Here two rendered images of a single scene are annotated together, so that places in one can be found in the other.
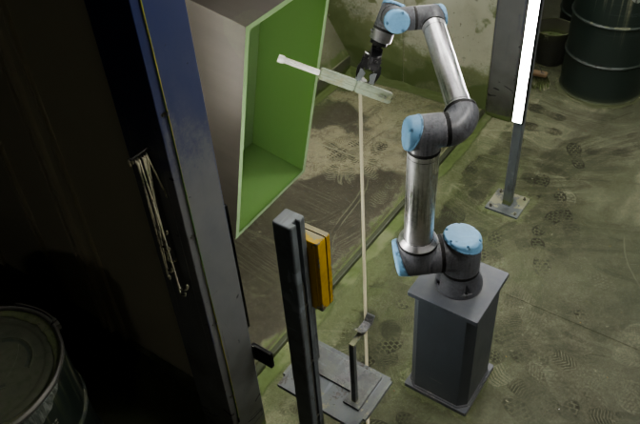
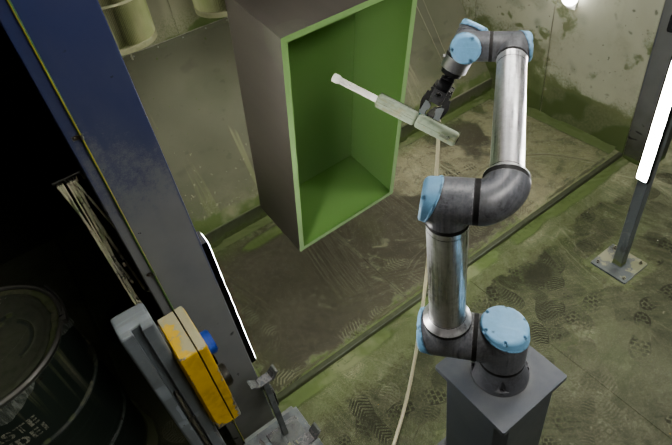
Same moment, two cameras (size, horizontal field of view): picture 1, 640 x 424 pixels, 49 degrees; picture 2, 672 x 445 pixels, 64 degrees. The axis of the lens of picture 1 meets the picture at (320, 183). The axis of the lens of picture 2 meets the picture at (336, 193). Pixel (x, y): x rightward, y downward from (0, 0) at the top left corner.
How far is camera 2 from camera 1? 110 cm
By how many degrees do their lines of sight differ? 18
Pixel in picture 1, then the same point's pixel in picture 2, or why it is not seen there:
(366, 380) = not seen: outside the picture
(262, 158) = (355, 172)
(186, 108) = (117, 131)
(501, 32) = (654, 72)
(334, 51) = (476, 72)
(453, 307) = (482, 402)
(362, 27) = not seen: hidden behind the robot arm
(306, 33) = (393, 52)
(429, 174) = (449, 254)
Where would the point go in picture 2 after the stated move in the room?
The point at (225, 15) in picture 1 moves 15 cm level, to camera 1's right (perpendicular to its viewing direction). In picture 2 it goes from (264, 23) to (308, 23)
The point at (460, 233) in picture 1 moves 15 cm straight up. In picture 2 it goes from (502, 322) to (506, 291)
